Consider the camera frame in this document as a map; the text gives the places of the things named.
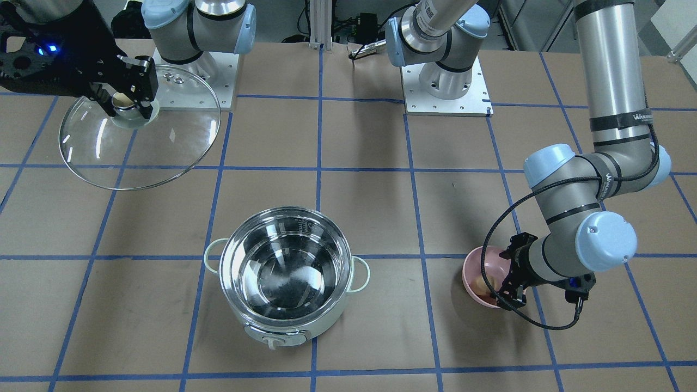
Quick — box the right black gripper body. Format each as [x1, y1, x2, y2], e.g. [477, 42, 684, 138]
[82, 53, 158, 109]

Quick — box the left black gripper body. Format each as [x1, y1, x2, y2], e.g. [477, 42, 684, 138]
[499, 232, 540, 289]

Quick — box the brown egg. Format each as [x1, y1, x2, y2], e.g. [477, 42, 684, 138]
[470, 276, 491, 296]

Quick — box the glass pot lid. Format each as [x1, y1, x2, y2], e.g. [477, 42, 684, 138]
[59, 65, 221, 191]

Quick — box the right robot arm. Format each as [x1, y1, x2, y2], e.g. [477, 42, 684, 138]
[2, 1, 256, 120]

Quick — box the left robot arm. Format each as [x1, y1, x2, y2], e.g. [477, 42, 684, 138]
[386, 1, 671, 310]

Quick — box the pale green steel pot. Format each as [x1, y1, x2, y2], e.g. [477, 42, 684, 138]
[203, 206, 371, 350]

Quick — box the pink bowl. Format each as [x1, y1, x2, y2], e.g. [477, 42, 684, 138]
[461, 246, 511, 309]

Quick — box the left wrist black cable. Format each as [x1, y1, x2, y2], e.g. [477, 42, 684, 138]
[479, 123, 662, 330]

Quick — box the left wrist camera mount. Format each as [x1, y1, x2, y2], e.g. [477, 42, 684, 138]
[564, 273, 597, 304]

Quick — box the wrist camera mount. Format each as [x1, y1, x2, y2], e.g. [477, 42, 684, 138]
[564, 273, 597, 304]
[2, 1, 125, 97]

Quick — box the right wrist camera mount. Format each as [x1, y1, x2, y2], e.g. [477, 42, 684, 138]
[2, 1, 125, 97]

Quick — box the aluminium frame post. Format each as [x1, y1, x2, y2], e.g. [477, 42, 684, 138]
[308, 0, 333, 52]

